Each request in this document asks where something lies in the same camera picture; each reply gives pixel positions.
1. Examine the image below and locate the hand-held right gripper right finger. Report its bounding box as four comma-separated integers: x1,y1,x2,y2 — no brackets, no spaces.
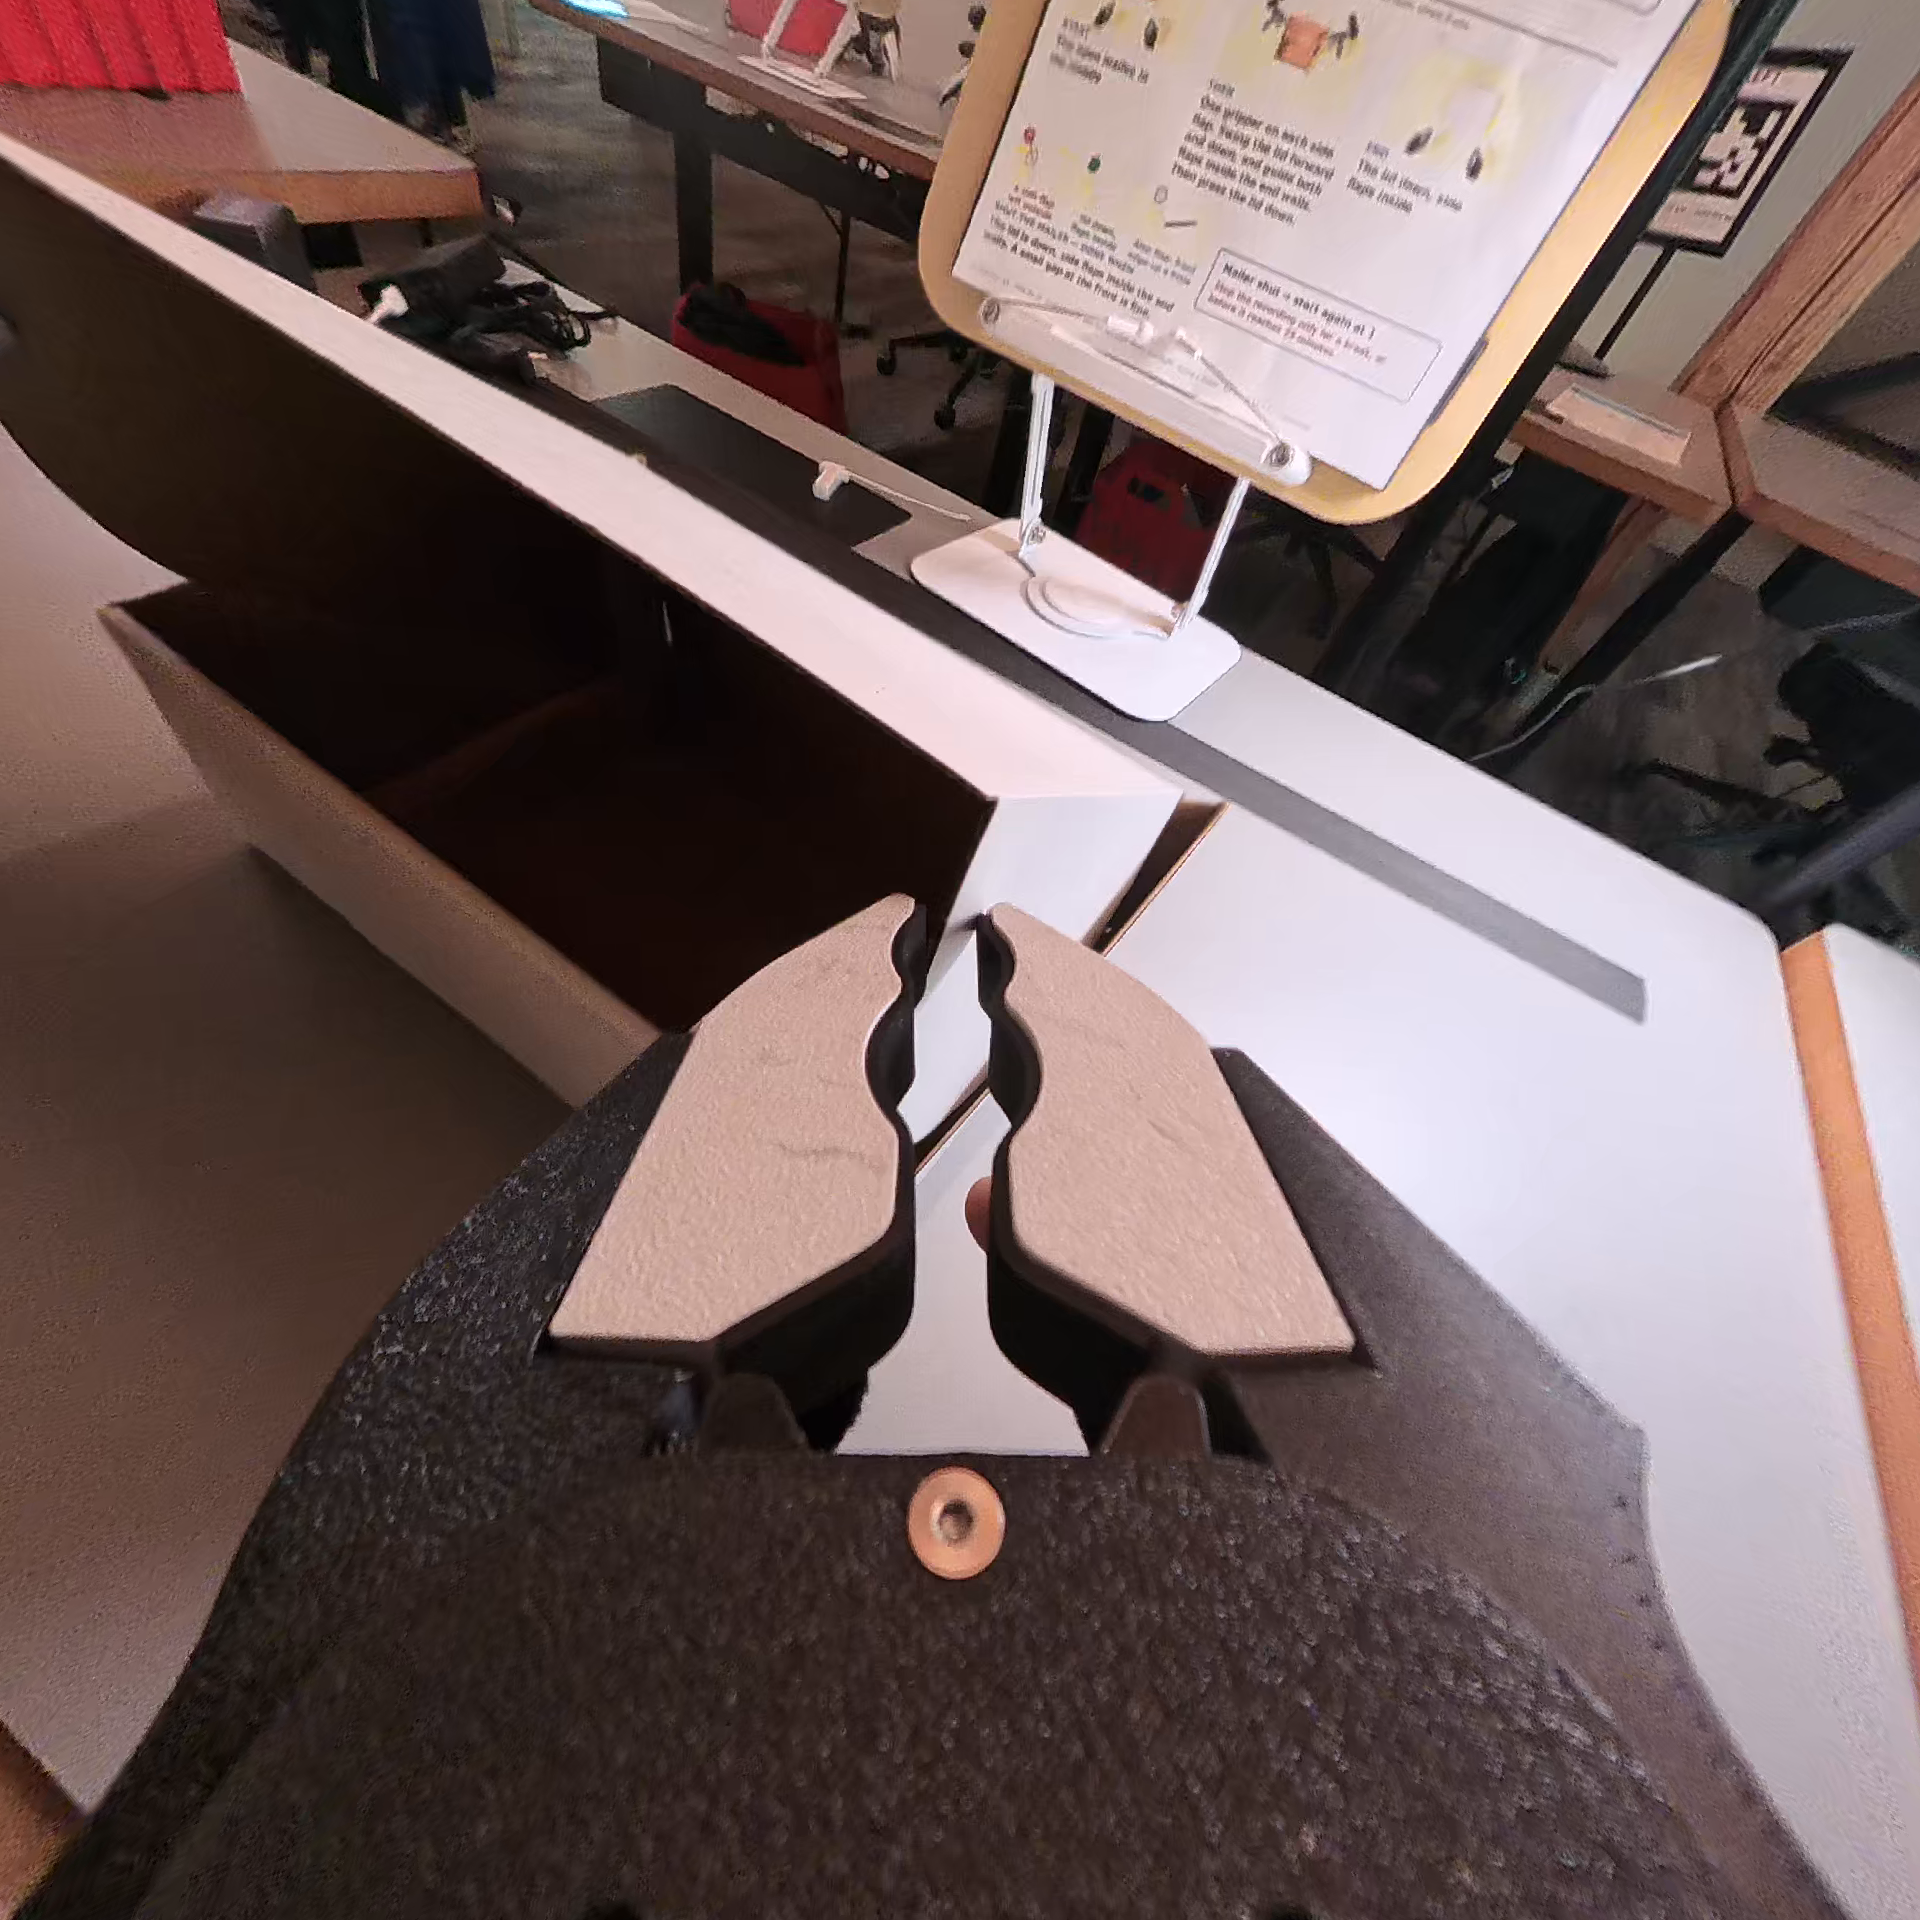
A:
974,900,1362,1454

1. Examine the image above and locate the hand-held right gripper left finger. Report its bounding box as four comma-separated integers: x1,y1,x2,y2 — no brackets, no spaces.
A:
545,891,933,1454

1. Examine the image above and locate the cardboard box with lid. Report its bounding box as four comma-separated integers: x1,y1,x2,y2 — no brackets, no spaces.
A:
0,131,1231,1188

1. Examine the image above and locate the small black box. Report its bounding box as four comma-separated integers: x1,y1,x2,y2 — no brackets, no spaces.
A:
192,191,320,294

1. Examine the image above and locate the grey tape strip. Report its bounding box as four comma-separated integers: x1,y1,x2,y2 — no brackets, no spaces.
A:
1162,715,1651,1026

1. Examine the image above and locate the red felt bag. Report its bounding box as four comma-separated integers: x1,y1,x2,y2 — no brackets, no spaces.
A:
1077,437,1237,559
670,288,846,429

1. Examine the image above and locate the black desk mat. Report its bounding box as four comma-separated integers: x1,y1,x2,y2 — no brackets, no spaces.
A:
596,384,915,546

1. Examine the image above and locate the black office chair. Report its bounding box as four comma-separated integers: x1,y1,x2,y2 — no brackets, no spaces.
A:
1635,600,1920,918

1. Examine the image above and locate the instruction sheet on stand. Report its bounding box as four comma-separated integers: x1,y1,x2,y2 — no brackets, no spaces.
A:
918,0,1743,527

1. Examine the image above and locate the printed instruction sheet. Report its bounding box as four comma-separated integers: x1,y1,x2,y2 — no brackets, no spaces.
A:
953,0,1704,492

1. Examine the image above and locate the grey-topped table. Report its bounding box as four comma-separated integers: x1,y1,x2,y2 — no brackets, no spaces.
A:
532,0,1052,302

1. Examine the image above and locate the brown wooden table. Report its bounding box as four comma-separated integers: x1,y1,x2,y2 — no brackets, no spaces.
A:
0,41,487,227

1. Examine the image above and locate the light wooden table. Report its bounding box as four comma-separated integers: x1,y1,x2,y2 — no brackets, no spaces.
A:
1506,73,1920,631

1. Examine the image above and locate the black and white tag sign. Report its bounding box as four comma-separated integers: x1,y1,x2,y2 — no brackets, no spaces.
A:
1647,44,1858,253

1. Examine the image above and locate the red and yellow bag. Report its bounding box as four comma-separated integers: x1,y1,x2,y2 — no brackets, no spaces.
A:
0,0,240,91

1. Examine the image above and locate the thin white plug cable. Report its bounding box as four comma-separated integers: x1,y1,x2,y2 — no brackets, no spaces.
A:
810,455,978,527

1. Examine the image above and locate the black power cable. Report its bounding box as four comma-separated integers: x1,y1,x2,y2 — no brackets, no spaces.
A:
357,232,620,379

